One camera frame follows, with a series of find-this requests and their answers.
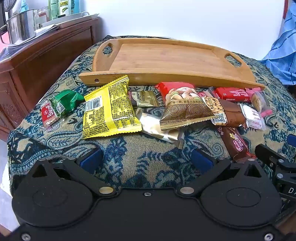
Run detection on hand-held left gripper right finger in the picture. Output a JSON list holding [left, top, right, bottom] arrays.
[[179, 148, 263, 197]]

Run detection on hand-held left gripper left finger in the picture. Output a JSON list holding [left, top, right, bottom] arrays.
[[30, 148, 116, 197]]

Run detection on dark brown chocolate packet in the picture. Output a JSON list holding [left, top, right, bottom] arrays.
[[218, 126, 257, 164]]

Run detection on white snack packet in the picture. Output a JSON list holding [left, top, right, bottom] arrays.
[[239, 103, 267, 131]]

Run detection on clear pink edged packet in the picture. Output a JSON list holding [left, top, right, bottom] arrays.
[[245, 88, 272, 117]]

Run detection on yellow snack packet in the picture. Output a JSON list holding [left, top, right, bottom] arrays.
[[82, 75, 142, 139]]

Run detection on silver gold snack packet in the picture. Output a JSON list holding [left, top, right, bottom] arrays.
[[135, 108, 185, 150]]

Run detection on red gold nut packet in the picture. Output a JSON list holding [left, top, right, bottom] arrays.
[[154, 82, 219, 131]]

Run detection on brown almond bar packet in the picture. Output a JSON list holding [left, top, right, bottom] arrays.
[[202, 96, 247, 128]]

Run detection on red biscuit packet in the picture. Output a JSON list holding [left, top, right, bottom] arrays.
[[41, 100, 61, 130]]

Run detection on green snack packet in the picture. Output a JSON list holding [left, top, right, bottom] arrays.
[[50, 89, 85, 118]]

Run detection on long red bar packet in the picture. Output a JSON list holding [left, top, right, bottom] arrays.
[[212, 87, 252, 103]]

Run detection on small packet with oval logo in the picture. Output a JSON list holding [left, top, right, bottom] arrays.
[[128, 90, 160, 108]]

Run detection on wooden tray with handles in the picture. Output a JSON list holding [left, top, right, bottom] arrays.
[[79, 38, 265, 91]]

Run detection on paisley patterned blanket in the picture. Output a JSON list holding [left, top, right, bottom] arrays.
[[7, 35, 296, 232]]

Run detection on blue checked cloth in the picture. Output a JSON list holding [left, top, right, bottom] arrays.
[[260, 0, 296, 86]]

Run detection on brown wooden cabinet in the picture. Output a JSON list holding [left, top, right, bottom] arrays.
[[0, 17, 102, 142]]

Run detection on stack of papers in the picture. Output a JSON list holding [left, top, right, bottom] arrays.
[[0, 23, 60, 62]]

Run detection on white plastic tray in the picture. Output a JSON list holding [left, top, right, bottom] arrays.
[[42, 11, 100, 29]]

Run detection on stainless steel pot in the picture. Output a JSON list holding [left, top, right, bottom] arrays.
[[0, 10, 37, 44]]

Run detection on glass jar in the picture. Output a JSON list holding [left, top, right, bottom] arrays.
[[37, 6, 50, 22]]

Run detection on teal spray bottle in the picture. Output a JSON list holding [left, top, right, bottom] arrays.
[[70, 0, 80, 15]]

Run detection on green and white bottle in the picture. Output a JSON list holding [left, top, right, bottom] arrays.
[[48, 0, 60, 20]]

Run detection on electric fly swatter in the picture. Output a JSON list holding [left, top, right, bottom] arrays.
[[2, 0, 18, 20]]

